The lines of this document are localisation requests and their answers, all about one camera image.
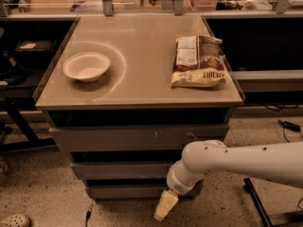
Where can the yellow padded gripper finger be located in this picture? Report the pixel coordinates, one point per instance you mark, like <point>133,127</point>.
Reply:
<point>167,201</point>

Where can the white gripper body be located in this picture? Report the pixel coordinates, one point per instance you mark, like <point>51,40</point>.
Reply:
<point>177,184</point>

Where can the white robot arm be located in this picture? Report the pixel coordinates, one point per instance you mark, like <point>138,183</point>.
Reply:
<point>277,163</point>

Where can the grey top drawer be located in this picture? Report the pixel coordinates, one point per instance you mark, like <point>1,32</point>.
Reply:
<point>127,138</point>

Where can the black power adapter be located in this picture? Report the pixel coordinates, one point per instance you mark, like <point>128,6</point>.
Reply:
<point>289,126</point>

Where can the brown yellow snack bag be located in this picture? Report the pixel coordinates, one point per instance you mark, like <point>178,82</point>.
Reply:
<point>197,62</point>

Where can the white paper bowl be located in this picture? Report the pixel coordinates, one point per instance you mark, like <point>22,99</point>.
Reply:
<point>86,66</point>

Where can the white perforated clog shoe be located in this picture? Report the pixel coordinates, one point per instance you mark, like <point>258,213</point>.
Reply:
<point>17,220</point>

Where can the black bag on shelf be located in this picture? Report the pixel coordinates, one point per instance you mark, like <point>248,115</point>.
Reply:
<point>34,54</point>

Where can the black left table frame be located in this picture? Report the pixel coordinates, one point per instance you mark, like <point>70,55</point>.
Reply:
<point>33,141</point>

